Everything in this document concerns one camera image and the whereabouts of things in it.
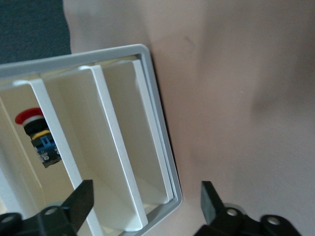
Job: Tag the white plastic drawer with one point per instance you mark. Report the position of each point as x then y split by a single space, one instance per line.
54 127
152 137
115 147

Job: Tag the large table cover sheet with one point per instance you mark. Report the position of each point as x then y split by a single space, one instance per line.
221 98

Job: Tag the white drawer cabinet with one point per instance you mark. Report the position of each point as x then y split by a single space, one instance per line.
98 52

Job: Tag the red emergency stop button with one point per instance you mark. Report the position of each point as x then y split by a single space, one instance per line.
39 142

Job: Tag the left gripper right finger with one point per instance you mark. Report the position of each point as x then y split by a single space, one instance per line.
211 204

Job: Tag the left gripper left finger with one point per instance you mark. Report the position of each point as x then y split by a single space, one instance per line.
73 211

